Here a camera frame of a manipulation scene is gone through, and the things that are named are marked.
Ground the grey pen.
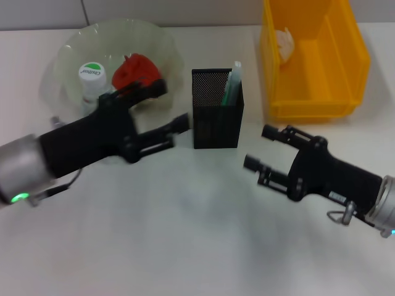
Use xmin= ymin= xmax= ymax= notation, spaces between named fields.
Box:
xmin=230 ymin=60 xmax=243 ymax=104

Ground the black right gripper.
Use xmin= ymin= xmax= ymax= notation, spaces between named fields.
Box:
xmin=243 ymin=123 xmax=384 ymax=214

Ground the right gripper cable with connectors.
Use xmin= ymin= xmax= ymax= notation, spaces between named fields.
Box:
xmin=326 ymin=200 xmax=371 ymax=226

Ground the gripper cable with connectors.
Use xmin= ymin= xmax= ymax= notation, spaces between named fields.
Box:
xmin=326 ymin=200 xmax=371 ymax=226
xmin=29 ymin=115 xmax=83 ymax=208

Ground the black mesh pen holder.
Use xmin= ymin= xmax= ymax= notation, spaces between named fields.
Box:
xmin=191 ymin=67 xmax=244 ymax=150

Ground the pale green glass fruit plate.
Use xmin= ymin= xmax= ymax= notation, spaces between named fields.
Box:
xmin=51 ymin=18 xmax=183 ymax=118

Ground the left gripper cable with connectors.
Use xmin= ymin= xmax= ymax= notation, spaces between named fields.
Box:
xmin=29 ymin=115 xmax=83 ymax=208

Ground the clear green-label water bottle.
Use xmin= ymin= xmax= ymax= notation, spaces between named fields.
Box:
xmin=78 ymin=61 xmax=115 ymax=118

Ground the white paper ball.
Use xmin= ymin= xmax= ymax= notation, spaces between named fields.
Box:
xmin=274 ymin=27 xmax=296 ymax=65

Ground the yellow plastic bin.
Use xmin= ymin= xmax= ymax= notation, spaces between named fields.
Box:
xmin=258 ymin=0 xmax=371 ymax=124

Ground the red-orange fruit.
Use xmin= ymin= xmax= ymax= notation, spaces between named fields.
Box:
xmin=111 ymin=52 xmax=163 ymax=93

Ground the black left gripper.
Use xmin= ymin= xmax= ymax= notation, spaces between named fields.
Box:
xmin=39 ymin=78 xmax=191 ymax=179

